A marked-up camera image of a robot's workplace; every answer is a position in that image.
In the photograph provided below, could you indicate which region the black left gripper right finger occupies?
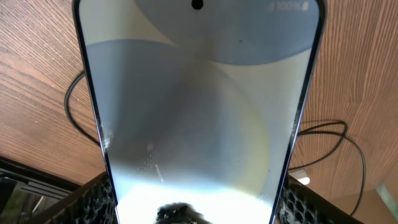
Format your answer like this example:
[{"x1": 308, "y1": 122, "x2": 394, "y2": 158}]
[{"x1": 276, "y1": 175, "x2": 362, "y2": 224}]

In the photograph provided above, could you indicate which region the white power strip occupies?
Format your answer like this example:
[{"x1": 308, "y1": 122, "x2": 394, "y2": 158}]
[{"x1": 289, "y1": 169, "x2": 310, "y2": 185}]

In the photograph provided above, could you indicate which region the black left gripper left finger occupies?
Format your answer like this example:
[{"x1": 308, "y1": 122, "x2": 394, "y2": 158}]
[{"x1": 27, "y1": 172, "x2": 118, "y2": 224}]

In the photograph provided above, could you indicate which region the blue Samsung Galaxy smartphone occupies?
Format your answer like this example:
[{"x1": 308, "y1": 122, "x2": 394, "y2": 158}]
[{"x1": 72, "y1": 0, "x2": 326, "y2": 224}]

